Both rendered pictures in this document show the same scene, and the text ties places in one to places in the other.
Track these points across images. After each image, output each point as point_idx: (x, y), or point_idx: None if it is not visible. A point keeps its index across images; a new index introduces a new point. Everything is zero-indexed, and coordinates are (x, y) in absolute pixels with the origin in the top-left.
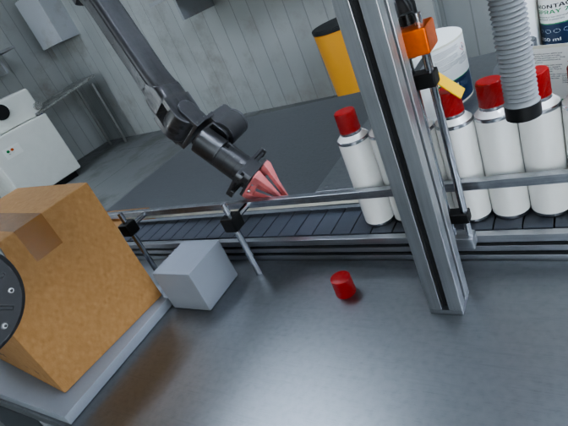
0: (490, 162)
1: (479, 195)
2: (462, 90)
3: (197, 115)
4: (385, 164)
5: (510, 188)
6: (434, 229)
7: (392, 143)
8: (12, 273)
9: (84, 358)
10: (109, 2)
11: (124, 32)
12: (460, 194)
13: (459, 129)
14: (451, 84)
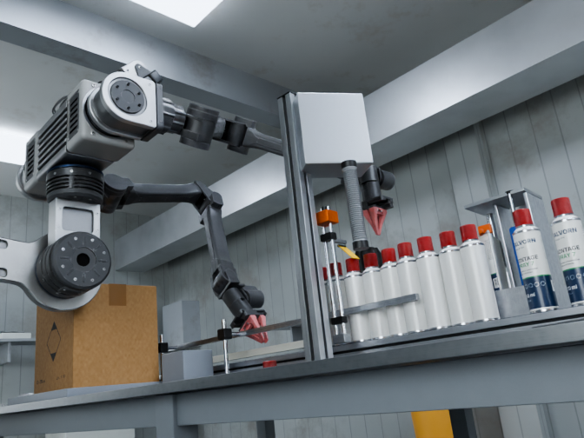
0: (367, 299)
1: (361, 322)
2: (356, 257)
3: (234, 278)
4: (295, 262)
5: (375, 315)
6: (311, 300)
7: (299, 249)
8: (109, 263)
9: (95, 378)
10: (216, 222)
11: (216, 234)
12: (340, 303)
13: (352, 277)
14: (352, 254)
